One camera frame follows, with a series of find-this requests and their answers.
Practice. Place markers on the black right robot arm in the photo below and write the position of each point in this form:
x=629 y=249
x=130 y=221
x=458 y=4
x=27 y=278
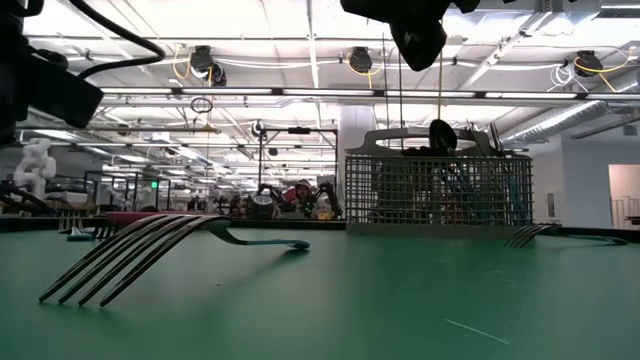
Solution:
x=380 y=7

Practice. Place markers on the black background robot arm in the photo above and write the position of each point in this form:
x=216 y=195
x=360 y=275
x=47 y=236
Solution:
x=272 y=192
x=331 y=197

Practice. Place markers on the grey mesh cutlery basket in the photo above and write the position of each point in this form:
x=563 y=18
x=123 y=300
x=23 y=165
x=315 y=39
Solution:
x=380 y=190

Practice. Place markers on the person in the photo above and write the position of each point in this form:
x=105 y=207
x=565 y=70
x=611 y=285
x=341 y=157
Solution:
x=304 y=197

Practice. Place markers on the pink round plate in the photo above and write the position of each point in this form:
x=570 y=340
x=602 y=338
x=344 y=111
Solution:
x=120 y=217

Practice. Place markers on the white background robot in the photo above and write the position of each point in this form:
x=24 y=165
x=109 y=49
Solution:
x=35 y=165

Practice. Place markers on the black background rig frame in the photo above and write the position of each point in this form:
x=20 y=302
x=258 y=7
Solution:
x=300 y=131

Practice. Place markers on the silver ventilation duct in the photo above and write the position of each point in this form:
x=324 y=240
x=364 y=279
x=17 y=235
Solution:
x=560 y=117

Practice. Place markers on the white wall box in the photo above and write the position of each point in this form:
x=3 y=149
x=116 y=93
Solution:
x=550 y=205

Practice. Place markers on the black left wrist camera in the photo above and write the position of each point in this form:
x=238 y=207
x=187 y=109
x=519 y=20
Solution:
x=65 y=92

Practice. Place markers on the black table frame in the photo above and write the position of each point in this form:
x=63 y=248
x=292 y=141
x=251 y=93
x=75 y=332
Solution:
x=30 y=224

